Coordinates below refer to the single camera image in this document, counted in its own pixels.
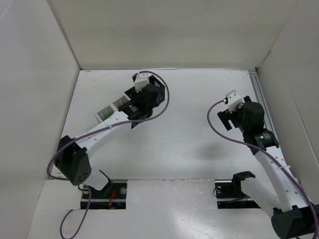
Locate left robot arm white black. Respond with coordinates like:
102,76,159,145
54,84,165,195

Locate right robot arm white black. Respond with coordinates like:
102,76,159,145
217,91,319,239

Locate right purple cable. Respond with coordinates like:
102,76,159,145
207,100,319,236

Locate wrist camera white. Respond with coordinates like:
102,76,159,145
132,73,150,93
225,90,245,114

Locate purple cable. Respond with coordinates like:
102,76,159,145
47,71,170,239
207,100,319,236

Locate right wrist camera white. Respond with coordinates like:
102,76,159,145
225,90,245,114

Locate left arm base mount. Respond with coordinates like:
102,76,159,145
89,180,128,210

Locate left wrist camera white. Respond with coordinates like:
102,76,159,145
132,73,150,93

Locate white slotted double container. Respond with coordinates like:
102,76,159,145
94,95,130,122

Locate black slotted double container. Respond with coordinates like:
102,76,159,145
125,75,165,106

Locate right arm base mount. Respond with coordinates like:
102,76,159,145
212,171,260,209

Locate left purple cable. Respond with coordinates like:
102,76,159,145
47,71,170,239

